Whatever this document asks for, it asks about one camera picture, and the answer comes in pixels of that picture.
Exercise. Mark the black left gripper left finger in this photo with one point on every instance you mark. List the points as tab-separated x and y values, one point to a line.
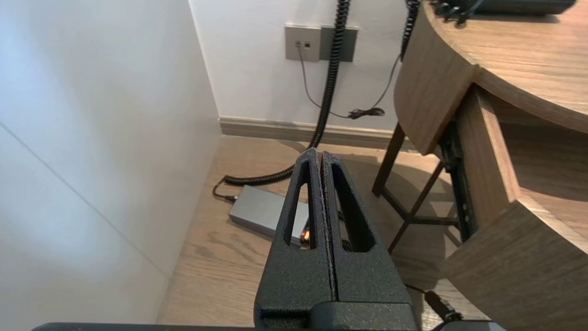
294	276

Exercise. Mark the grey skirting board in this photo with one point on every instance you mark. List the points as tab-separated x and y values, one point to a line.
275	128

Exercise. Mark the black and white desk telephone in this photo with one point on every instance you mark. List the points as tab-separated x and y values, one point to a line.
514	5

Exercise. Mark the round wooden side table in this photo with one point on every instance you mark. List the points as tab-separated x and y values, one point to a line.
528	55

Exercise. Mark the curved wooden table drawer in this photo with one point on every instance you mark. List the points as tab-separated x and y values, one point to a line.
505	276

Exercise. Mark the thin black telephone line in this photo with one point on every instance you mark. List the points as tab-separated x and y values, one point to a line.
317	103

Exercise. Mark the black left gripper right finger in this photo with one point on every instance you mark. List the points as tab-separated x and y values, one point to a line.
372	280

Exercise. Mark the grey power adapter brick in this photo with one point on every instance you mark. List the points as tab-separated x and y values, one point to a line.
257	211

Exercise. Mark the dark grey low wall plate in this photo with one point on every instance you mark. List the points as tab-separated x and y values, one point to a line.
347	43

